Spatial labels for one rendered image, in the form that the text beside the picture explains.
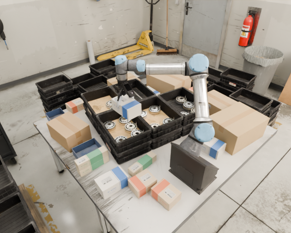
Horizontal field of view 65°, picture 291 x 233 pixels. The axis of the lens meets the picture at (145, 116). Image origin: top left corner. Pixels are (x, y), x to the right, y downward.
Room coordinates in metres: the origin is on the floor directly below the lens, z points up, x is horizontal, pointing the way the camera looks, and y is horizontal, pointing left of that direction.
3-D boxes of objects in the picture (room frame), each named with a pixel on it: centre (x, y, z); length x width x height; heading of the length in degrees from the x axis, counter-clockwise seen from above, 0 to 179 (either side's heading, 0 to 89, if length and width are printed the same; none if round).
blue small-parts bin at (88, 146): (1.28, 0.46, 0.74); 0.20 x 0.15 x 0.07; 127
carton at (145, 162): (1.14, 0.03, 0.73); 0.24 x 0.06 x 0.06; 135
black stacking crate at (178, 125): (1.54, -0.08, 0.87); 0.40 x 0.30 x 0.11; 30
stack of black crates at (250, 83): (2.81, -1.28, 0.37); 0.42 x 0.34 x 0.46; 41
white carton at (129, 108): (1.37, 0.14, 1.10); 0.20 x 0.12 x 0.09; 41
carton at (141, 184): (0.97, 0.03, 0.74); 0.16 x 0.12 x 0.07; 126
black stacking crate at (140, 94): (1.89, 0.12, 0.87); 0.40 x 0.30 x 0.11; 30
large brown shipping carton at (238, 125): (1.47, -0.76, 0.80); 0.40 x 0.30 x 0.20; 123
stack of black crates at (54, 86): (2.71, 1.22, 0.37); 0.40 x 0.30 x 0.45; 131
